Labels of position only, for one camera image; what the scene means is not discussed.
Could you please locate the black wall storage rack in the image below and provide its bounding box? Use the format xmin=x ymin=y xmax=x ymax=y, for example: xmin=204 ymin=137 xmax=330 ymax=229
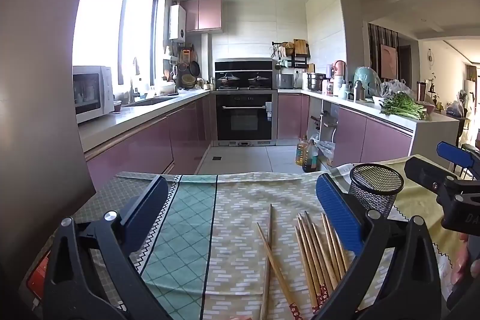
xmin=272 ymin=39 xmax=313 ymax=70

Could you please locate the pink framed wall picture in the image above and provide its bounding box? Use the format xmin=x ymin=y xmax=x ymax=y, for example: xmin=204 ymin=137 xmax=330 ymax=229
xmin=379 ymin=43 xmax=398 ymax=79

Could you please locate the pink base cabinet run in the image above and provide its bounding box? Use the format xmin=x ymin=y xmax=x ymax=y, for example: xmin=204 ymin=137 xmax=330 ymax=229
xmin=277 ymin=89 xmax=460 ymax=171
xmin=78 ymin=89 xmax=217 ymax=190

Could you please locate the steel thermos flask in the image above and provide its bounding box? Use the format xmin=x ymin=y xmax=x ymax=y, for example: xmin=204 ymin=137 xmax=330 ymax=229
xmin=352 ymin=80 xmax=367 ymax=102

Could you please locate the clear plastic bag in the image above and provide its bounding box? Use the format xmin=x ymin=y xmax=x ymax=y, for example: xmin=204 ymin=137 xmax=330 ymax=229
xmin=380 ymin=79 xmax=417 ymax=99

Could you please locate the chrome sink faucet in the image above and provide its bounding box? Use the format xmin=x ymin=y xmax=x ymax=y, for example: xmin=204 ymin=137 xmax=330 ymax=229
xmin=129 ymin=57 xmax=142 ymax=103

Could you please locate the patterned green beige tablecloth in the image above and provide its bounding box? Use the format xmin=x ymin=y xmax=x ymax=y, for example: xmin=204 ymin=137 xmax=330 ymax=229
xmin=17 ymin=154 xmax=469 ymax=320

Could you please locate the black mesh utensil holder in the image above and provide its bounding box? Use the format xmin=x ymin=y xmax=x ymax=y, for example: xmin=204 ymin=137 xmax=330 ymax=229
xmin=349 ymin=163 xmax=405 ymax=221

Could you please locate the white microwave oven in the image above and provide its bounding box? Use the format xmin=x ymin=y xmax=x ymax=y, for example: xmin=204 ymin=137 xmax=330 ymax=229
xmin=73 ymin=65 xmax=115 ymax=124

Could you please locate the black lidded cooking pot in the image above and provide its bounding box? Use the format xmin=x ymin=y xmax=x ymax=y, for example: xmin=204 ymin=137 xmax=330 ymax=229
xmin=218 ymin=73 xmax=241 ymax=89
xmin=248 ymin=73 xmax=271 ymax=88

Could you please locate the teal rounded kitchen appliance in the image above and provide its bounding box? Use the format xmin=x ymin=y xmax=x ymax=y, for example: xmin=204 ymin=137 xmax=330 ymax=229
xmin=353 ymin=66 xmax=382 ymax=98

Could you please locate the white refrigerator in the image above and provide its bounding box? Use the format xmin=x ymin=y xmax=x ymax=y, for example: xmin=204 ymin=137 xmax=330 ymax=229
xmin=463 ymin=79 xmax=477 ymax=107

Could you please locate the pink upper wall cabinet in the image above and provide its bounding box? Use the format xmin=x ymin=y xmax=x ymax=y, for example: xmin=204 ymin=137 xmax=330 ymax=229
xmin=181 ymin=0 xmax=223 ymax=33

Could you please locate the bundle of leafy greens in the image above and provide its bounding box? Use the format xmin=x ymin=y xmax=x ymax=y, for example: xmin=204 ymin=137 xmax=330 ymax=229
xmin=380 ymin=92 xmax=427 ymax=120

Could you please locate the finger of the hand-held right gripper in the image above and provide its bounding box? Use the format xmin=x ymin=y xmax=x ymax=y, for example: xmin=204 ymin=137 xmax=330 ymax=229
xmin=404 ymin=155 xmax=457 ymax=194
xmin=437 ymin=141 xmax=480 ymax=171

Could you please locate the black integrated stove oven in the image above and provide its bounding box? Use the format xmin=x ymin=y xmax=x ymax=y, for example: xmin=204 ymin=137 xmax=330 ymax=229
xmin=214 ymin=58 xmax=278 ymax=147

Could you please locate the kitchen window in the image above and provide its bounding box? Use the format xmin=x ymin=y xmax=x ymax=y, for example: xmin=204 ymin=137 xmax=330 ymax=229
xmin=73 ymin=0 xmax=166 ymax=87

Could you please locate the stainless steel stockpot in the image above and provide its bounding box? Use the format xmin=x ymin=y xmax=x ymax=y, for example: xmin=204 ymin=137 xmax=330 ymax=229
xmin=307 ymin=73 xmax=326 ymax=92

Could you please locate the bunch of wooden chopsticks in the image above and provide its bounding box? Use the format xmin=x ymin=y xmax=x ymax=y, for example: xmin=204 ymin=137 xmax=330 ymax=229
xmin=293 ymin=211 xmax=351 ymax=314

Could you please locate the white wall water heater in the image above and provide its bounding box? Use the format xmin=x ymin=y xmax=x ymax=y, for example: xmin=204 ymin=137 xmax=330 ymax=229
xmin=169 ymin=4 xmax=187 ymax=41

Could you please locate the dark cooking oil bottle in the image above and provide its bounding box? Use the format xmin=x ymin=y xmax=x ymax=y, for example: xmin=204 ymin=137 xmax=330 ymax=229
xmin=302 ymin=139 xmax=320 ymax=173

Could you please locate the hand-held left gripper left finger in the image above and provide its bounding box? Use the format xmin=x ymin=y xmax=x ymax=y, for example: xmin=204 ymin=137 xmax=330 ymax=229
xmin=43 ymin=175 xmax=170 ymax=320

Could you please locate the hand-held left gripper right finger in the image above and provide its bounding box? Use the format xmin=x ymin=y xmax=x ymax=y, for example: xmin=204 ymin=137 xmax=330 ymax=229
xmin=311 ymin=173 xmax=443 ymax=320

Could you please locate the yellow cooking oil bottle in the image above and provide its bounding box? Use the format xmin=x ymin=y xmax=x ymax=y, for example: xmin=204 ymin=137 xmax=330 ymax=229
xmin=296 ymin=136 xmax=309 ymax=166

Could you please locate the person's right hand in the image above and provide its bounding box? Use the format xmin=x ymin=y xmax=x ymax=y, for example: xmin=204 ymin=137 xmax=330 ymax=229
xmin=451 ymin=232 xmax=480 ymax=286

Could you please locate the dark plastic bag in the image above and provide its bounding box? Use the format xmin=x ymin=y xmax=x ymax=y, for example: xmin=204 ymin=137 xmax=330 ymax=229
xmin=445 ymin=100 xmax=466 ymax=118

